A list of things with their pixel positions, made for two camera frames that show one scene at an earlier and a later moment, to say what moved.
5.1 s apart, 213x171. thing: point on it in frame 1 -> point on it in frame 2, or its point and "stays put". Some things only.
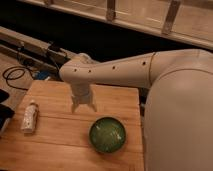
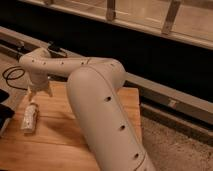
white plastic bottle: (30, 118) stays put
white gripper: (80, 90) -> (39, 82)
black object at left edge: (5, 111) stays put
